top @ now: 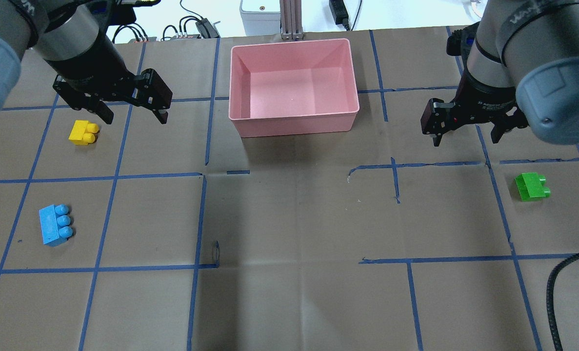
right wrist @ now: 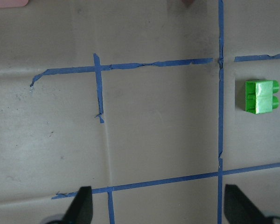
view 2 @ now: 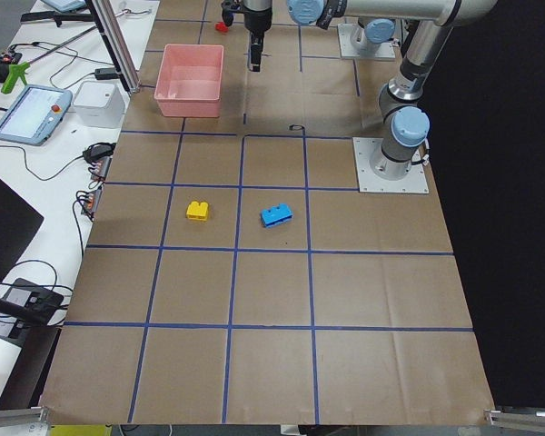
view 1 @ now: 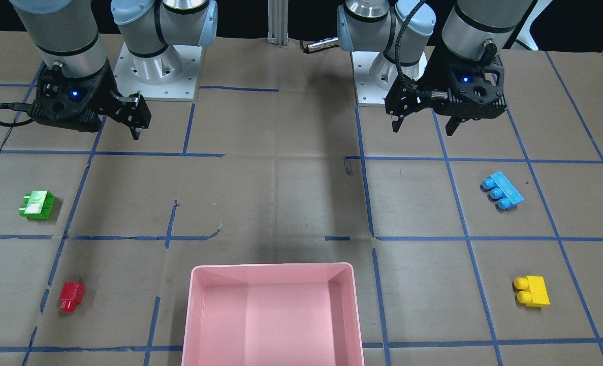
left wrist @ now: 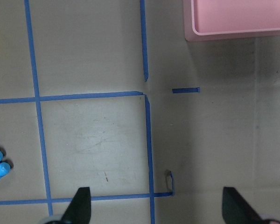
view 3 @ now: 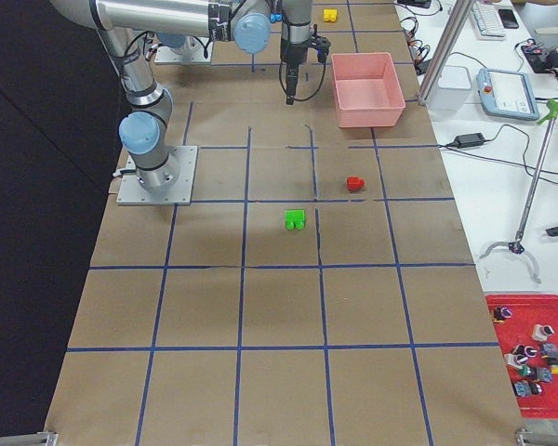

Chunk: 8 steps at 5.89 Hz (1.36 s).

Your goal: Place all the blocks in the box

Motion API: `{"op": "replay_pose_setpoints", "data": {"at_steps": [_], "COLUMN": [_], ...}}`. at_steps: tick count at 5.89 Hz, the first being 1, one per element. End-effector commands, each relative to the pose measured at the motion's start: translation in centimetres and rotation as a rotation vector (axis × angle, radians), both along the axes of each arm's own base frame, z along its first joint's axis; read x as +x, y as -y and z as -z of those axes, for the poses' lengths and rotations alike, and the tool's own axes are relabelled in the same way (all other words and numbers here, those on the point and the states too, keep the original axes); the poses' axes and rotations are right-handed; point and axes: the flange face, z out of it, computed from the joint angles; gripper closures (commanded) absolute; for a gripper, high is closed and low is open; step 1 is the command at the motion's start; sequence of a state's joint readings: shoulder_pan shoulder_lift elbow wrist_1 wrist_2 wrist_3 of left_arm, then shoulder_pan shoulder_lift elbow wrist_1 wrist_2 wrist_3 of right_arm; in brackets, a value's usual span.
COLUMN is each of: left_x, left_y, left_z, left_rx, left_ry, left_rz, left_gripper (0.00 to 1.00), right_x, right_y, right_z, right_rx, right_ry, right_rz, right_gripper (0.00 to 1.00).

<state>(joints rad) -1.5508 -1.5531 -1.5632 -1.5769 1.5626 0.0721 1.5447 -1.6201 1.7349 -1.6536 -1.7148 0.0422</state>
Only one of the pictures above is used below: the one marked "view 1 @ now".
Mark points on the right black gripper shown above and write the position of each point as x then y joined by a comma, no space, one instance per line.
106,87

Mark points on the yellow block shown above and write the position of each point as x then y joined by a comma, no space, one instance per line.
531,291

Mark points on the green block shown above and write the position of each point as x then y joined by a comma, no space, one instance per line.
37,205

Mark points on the blue block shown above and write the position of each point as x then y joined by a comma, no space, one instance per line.
500,189

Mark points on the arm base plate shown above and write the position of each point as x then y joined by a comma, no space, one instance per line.
373,77
171,76

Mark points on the red block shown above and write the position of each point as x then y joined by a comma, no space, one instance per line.
71,296

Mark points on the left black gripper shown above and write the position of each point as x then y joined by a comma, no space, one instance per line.
432,75

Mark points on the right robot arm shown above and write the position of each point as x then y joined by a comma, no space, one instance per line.
66,32

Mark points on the aluminium frame post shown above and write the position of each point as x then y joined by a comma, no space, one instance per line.
277,14

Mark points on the pink plastic box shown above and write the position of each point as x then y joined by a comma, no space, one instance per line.
273,314

